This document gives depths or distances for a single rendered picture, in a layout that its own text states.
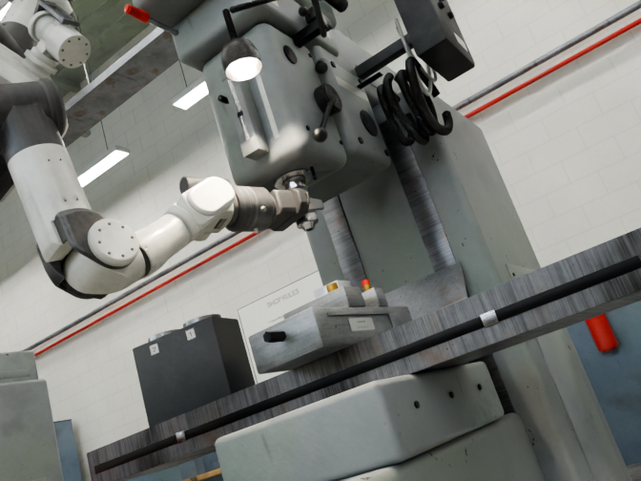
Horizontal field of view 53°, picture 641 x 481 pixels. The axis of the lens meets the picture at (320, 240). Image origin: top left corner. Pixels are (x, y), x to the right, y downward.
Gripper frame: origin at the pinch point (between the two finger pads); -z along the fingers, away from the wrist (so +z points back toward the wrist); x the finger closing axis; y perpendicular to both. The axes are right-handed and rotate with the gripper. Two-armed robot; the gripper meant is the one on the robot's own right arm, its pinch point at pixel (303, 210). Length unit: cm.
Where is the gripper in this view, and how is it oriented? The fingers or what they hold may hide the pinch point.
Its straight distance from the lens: 134.5
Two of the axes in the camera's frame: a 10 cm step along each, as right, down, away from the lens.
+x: -5.9, 4.2, 6.9
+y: 2.8, 9.1, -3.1
